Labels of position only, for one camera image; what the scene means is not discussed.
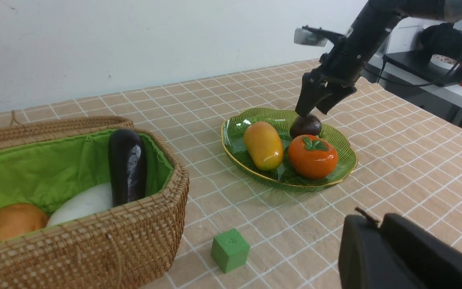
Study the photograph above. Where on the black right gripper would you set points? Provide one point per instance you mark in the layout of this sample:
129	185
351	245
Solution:
333	81

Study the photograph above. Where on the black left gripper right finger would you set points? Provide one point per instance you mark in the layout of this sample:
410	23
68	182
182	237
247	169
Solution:
436	264

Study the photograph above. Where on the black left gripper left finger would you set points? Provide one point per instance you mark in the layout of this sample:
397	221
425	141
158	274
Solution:
365	260

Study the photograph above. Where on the dark purple mangosteen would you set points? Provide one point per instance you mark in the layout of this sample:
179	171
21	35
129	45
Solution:
310	125

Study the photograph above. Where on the orange persimmon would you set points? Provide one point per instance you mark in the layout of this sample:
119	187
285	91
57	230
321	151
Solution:
312	157

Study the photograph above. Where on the yellow orange mango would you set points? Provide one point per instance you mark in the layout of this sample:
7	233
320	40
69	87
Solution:
264	146

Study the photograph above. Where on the purple eggplant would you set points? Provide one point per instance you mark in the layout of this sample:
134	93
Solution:
127	166

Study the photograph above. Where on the white radish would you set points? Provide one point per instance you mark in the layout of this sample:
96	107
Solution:
94	200

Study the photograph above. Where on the orange round vegetable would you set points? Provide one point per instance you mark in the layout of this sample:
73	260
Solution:
19	219

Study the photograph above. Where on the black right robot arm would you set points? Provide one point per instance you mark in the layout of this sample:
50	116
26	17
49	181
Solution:
378	18

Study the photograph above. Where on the green glass leaf plate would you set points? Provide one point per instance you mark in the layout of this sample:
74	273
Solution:
284	177

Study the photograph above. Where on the green foam cube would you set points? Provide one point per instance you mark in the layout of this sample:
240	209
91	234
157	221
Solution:
230	250

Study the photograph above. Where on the woven wicker basket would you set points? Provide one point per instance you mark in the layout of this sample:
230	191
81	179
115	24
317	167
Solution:
120	248

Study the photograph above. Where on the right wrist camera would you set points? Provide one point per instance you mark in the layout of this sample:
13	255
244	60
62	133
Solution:
316	37

